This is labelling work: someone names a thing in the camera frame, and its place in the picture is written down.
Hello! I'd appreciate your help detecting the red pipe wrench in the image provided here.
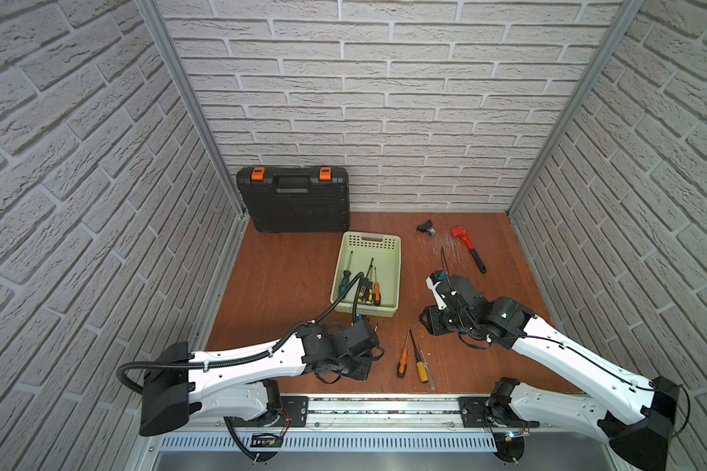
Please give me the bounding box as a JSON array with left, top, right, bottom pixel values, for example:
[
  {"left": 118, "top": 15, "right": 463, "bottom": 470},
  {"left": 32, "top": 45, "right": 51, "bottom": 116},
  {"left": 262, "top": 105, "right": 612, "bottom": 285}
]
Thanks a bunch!
[{"left": 451, "top": 227, "right": 487, "bottom": 274}]

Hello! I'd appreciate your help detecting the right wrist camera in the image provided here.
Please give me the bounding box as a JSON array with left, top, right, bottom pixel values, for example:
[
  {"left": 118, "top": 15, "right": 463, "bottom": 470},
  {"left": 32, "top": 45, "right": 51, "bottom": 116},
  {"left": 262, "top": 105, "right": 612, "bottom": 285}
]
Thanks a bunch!
[{"left": 426, "top": 271, "right": 480, "bottom": 310}]

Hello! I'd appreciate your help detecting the small black caster wheel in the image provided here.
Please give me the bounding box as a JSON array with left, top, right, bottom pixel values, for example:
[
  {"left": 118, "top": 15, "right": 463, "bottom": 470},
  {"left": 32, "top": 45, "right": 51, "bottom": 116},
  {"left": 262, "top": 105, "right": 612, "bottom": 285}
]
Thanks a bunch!
[{"left": 416, "top": 220, "right": 437, "bottom": 237}]

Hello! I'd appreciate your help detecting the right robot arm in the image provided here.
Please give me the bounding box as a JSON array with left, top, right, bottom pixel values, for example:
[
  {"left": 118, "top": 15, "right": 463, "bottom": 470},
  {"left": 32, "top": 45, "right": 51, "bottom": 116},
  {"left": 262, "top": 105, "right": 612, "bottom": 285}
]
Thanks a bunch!
[{"left": 419, "top": 290, "right": 681, "bottom": 470}]

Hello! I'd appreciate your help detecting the black yellow dotted screwdriver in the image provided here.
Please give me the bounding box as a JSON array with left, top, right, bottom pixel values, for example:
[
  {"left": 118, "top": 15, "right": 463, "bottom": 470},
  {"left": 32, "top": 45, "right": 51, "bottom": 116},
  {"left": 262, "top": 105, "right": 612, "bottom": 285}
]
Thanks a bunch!
[{"left": 357, "top": 258, "right": 374, "bottom": 304}]

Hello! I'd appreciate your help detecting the orange handle screwdriver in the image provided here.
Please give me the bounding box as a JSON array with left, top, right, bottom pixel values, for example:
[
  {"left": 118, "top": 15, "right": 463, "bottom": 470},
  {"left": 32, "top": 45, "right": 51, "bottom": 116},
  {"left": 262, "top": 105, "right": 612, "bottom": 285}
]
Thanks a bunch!
[{"left": 371, "top": 268, "right": 381, "bottom": 306}]

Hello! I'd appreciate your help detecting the light green plastic bin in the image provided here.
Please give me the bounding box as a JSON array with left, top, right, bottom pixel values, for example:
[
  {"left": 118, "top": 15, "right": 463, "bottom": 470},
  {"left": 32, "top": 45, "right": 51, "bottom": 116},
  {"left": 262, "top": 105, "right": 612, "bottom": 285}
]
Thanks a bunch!
[{"left": 330, "top": 232, "right": 402, "bottom": 318}]

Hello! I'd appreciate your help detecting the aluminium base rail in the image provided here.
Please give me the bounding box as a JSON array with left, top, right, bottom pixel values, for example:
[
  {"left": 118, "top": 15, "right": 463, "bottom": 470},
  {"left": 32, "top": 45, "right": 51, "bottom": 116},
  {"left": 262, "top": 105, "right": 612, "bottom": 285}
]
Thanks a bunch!
[{"left": 134, "top": 392, "right": 614, "bottom": 437}]

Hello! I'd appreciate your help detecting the black yellow small screwdriver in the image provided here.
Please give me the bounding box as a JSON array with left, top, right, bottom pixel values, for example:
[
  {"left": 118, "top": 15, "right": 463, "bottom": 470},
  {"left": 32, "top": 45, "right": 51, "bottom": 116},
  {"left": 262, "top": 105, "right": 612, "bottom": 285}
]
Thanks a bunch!
[{"left": 364, "top": 278, "right": 374, "bottom": 305}]

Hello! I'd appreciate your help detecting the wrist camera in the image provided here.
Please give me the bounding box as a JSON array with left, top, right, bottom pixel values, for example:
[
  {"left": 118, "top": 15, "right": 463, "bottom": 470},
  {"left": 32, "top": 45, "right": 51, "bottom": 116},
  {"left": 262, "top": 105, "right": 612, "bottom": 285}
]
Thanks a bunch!
[
  {"left": 341, "top": 320, "right": 379, "bottom": 356},
  {"left": 426, "top": 271, "right": 480, "bottom": 310}
]

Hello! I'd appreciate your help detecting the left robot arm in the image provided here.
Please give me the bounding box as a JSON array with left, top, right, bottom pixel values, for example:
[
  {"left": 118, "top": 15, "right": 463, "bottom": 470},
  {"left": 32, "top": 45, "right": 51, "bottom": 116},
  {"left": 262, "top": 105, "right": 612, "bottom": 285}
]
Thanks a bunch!
[{"left": 116, "top": 314, "right": 384, "bottom": 437}]

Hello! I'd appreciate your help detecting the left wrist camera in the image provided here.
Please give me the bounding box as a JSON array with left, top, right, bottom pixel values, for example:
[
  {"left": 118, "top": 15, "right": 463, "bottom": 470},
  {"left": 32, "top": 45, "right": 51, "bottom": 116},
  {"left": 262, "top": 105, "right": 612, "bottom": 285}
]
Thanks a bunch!
[{"left": 341, "top": 320, "right": 379, "bottom": 356}]

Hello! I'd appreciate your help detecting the black plastic tool case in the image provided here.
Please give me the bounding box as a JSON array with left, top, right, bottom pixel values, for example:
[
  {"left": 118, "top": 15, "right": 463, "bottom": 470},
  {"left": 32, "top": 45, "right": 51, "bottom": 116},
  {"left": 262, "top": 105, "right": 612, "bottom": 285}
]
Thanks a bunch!
[{"left": 236, "top": 166, "right": 351, "bottom": 234}]

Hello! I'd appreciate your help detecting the orange black screwdriver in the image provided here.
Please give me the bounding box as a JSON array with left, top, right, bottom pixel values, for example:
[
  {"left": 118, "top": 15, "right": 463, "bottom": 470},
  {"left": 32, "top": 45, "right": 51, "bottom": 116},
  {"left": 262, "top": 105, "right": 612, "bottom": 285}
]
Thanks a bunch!
[{"left": 396, "top": 333, "right": 410, "bottom": 379}]

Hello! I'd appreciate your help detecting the yellow handle screwdriver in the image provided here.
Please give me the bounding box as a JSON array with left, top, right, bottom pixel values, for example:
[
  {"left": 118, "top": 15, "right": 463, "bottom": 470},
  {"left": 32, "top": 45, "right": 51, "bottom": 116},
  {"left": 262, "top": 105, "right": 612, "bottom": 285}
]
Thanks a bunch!
[{"left": 410, "top": 332, "right": 430, "bottom": 384}]

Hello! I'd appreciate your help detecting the green black screwdriver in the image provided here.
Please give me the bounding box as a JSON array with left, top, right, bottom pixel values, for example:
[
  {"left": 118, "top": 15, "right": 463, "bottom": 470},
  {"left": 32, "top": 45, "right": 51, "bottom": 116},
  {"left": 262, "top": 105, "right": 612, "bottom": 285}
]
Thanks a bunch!
[{"left": 338, "top": 251, "right": 354, "bottom": 296}]

